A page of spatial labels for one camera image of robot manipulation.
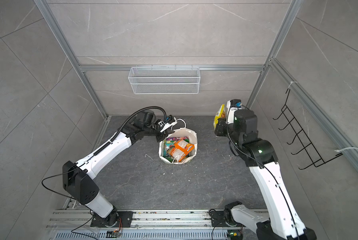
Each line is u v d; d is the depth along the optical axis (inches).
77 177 16.4
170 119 25.0
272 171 14.8
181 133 30.5
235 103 20.2
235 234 27.6
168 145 35.0
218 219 28.7
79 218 29.5
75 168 17.5
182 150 32.5
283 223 13.7
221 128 21.4
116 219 27.6
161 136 26.9
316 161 23.0
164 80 39.5
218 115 25.6
